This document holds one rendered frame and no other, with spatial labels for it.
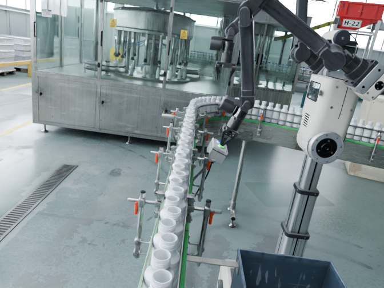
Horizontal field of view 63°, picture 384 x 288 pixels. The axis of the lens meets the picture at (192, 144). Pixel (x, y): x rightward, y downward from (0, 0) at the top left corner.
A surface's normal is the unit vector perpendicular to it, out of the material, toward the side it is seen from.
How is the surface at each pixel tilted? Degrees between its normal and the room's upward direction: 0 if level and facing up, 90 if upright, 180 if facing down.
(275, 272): 90
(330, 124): 101
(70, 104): 90
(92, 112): 90
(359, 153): 90
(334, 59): 108
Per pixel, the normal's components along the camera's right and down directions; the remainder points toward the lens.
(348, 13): -0.34, 0.25
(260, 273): -0.04, 0.30
